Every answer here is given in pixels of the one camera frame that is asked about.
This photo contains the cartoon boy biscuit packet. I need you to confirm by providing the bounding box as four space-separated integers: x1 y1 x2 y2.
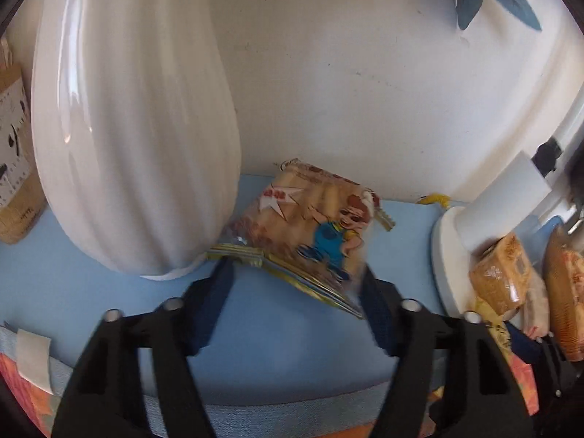
208 158 395 318

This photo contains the large clear bread bag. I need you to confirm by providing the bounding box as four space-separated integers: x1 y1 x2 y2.
523 271 549 339

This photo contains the yellow label snack packet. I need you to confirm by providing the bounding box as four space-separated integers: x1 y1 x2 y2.
474 297 513 362

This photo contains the tan rice cake bar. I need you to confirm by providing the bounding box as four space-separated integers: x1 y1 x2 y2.
469 233 533 316

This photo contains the brown ribbed glass bowl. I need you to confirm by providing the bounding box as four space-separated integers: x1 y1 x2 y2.
542 226 583 362

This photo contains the floral woven table mat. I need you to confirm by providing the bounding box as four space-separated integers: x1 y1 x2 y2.
0 322 539 438

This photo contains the bamboo pen holder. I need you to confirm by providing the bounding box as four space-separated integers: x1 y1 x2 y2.
0 36 46 244

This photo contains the white ribbed vase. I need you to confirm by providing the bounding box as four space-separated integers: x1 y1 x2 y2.
32 0 242 281

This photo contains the white lamp post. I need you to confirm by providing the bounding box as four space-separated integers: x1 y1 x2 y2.
431 91 583 316

